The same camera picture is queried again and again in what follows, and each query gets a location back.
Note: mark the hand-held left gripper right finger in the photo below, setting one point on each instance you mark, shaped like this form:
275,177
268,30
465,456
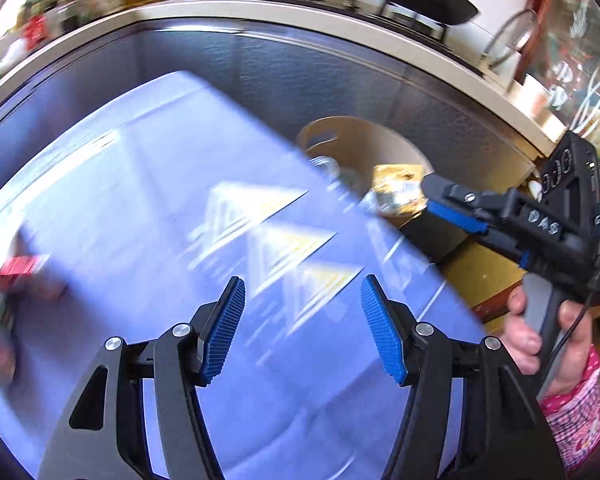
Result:
385,330

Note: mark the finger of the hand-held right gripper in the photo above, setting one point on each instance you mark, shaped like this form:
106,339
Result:
460,195
460,217

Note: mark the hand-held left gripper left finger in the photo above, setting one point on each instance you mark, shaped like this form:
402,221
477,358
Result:
225,325

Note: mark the gold snack packet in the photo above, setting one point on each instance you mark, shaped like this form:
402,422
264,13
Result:
395,180

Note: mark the beige trash bin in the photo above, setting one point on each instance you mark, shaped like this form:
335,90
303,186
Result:
360,140

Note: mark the person's right forearm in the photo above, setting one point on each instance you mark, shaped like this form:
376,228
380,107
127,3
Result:
575,420

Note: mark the person's right hand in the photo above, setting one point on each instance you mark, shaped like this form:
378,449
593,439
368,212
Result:
522,340

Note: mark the pink paper cup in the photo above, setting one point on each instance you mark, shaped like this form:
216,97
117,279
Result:
532,90

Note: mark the glass pot lid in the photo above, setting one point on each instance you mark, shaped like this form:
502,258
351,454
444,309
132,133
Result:
510,35

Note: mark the black gas stove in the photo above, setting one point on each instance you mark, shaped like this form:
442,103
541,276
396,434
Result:
415,22

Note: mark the blue printed tablecloth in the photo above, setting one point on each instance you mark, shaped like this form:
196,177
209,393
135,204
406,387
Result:
130,160

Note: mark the reddish brown cardboard box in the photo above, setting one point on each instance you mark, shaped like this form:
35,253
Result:
22,265

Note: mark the grey kitchen counter cabinet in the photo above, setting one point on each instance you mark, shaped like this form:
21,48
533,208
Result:
280,70

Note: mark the red seasoning packet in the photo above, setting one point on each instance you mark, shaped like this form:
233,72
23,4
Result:
35,30

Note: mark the glass door with wooden frame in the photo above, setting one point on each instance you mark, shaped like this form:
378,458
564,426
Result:
580,35

